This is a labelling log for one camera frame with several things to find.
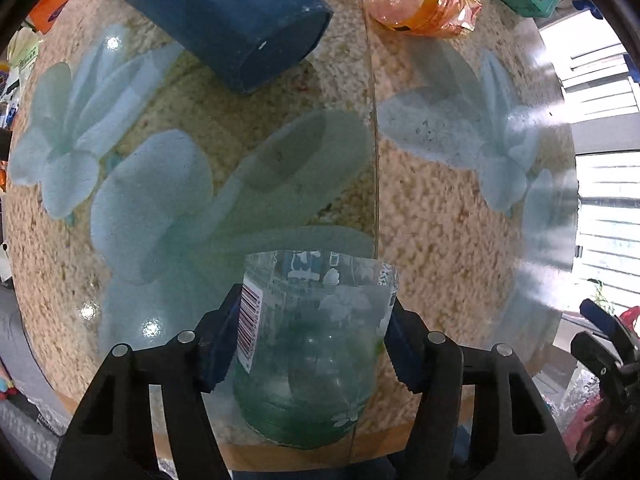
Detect dark blue tumbler cup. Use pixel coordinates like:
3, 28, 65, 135
125, 0, 333, 93

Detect orange paper bag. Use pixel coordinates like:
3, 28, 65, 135
27, 0, 68, 35

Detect clear cut plastic bottle cup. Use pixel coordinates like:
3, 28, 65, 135
233, 250, 399, 448

